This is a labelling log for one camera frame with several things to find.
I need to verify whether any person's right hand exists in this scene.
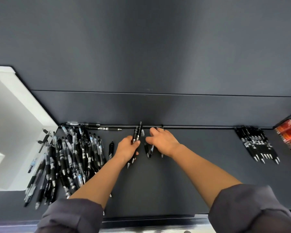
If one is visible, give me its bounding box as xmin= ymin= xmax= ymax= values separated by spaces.
xmin=145 ymin=127 xmax=181 ymax=159

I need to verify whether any person's left hand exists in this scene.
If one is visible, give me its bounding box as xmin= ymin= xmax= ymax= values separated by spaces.
xmin=114 ymin=135 xmax=141 ymax=164

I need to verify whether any black rubber-grip pen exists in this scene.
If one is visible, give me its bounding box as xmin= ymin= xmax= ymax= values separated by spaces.
xmin=132 ymin=121 xmax=143 ymax=164
xmin=127 ymin=126 xmax=139 ymax=169

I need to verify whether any pile of black pens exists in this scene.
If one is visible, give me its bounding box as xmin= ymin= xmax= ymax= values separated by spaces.
xmin=23 ymin=121 xmax=123 ymax=211

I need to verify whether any aligned bundle of black pens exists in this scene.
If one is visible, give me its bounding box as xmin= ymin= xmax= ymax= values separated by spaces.
xmin=234 ymin=125 xmax=281 ymax=165

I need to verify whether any white tiered pen holder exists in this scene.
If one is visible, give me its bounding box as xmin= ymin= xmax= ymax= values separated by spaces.
xmin=0 ymin=66 xmax=59 ymax=192

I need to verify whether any person's left forearm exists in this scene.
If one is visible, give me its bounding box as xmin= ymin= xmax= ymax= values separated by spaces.
xmin=69 ymin=155 xmax=126 ymax=209

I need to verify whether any person's right forearm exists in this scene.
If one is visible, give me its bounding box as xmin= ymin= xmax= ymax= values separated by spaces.
xmin=169 ymin=144 xmax=243 ymax=208

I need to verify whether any grey left sleeve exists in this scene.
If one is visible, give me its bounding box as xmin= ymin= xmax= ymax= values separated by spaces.
xmin=35 ymin=198 xmax=103 ymax=233

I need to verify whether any grey sleeve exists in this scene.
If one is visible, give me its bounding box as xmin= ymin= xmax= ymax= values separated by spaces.
xmin=35 ymin=198 xmax=103 ymax=233
xmin=208 ymin=183 xmax=291 ymax=233

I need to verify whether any dark grey shelf unit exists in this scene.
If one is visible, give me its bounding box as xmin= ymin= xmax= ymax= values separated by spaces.
xmin=0 ymin=0 xmax=291 ymax=233

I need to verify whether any grey right sleeve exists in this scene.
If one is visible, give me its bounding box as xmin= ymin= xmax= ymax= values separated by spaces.
xmin=208 ymin=183 xmax=291 ymax=233

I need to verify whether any black stocked shelf unit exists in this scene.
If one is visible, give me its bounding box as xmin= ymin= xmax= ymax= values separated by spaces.
xmin=272 ymin=111 xmax=291 ymax=129

